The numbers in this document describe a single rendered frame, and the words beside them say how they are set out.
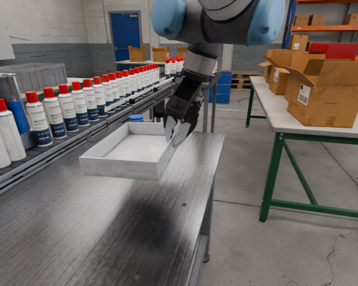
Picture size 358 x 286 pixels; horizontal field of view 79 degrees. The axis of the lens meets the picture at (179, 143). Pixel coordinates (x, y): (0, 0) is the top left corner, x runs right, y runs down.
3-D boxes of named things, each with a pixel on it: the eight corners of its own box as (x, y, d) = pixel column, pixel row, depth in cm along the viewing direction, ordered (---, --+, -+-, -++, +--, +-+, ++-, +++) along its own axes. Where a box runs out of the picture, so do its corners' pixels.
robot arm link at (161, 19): (198, -20, 32) (232, 1, 40) (147, -12, 39) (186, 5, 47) (190, 39, 35) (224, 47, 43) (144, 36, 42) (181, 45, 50)
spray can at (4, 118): (19, 154, 78) (-1, 96, 69) (30, 156, 76) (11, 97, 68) (4, 161, 73) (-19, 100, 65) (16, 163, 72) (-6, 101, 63)
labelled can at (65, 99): (71, 128, 101) (62, 83, 92) (81, 129, 99) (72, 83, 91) (63, 132, 96) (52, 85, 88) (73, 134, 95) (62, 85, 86)
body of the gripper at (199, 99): (198, 116, 64) (213, 75, 58) (192, 125, 56) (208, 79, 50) (174, 106, 64) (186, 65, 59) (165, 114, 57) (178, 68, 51)
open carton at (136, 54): (126, 62, 554) (124, 45, 538) (134, 60, 595) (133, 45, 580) (141, 62, 543) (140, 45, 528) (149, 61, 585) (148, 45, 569)
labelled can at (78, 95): (83, 123, 107) (74, 80, 99) (91, 124, 106) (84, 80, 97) (75, 126, 103) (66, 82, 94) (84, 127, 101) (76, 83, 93)
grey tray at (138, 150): (129, 134, 79) (127, 121, 77) (183, 137, 75) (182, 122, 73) (83, 175, 55) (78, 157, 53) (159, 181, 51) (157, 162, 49)
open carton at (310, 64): (267, 96, 206) (275, 53, 190) (329, 98, 196) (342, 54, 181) (277, 109, 166) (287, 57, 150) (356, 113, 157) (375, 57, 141)
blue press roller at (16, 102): (28, 139, 84) (14, 97, 78) (34, 140, 84) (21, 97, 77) (20, 143, 82) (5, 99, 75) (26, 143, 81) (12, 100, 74)
